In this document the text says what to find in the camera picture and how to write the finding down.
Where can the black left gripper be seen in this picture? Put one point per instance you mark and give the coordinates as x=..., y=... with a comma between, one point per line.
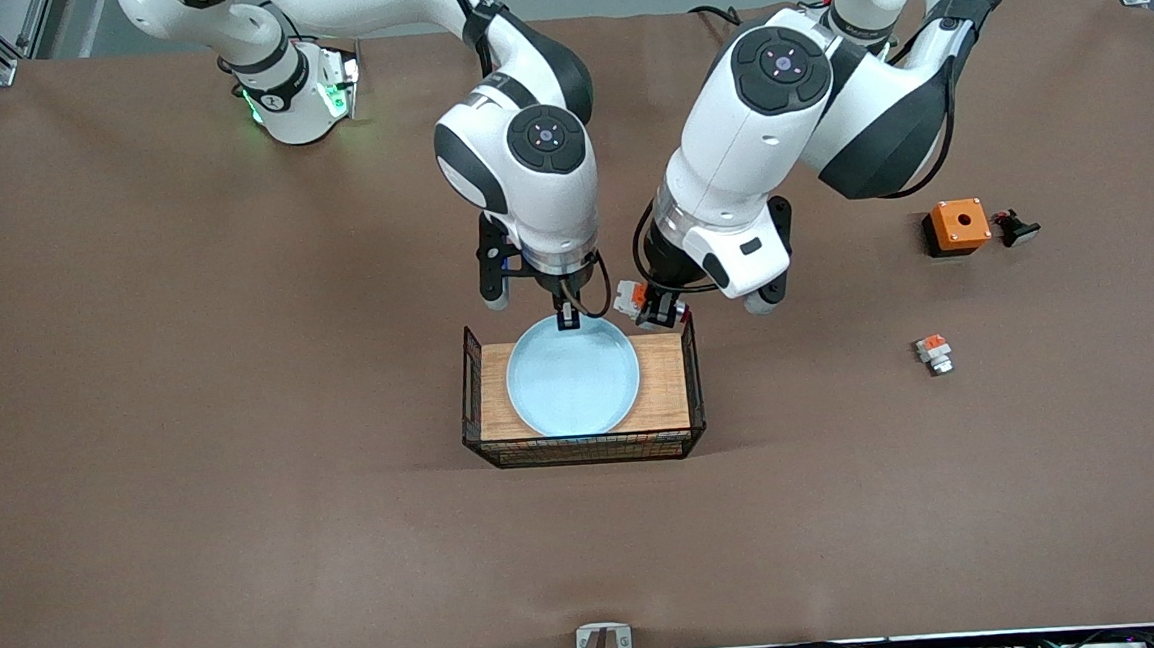
x=664, y=263

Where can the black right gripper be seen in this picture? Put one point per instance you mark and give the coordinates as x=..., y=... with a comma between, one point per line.
x=567, y=292

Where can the red push button switch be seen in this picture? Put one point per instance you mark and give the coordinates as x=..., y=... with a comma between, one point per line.
x=628, y=299

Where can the light blue round plate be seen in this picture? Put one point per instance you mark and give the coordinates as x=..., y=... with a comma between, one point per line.
x=572, y=376

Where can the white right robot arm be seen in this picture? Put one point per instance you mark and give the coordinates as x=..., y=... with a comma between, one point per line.
x=517, y=157

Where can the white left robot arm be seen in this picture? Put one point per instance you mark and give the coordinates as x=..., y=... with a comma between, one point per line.
x=756, y=143

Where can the orange white contact block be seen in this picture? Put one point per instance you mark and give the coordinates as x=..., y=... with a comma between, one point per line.
x=934, y=353

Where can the brown table cloth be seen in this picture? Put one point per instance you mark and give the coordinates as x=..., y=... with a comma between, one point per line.
x=250, y=544

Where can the orange button enclosure box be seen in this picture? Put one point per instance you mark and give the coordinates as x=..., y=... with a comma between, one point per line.
x=958, y=226

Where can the small black red switch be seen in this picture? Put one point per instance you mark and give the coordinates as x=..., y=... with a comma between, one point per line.
x=1014, y=228

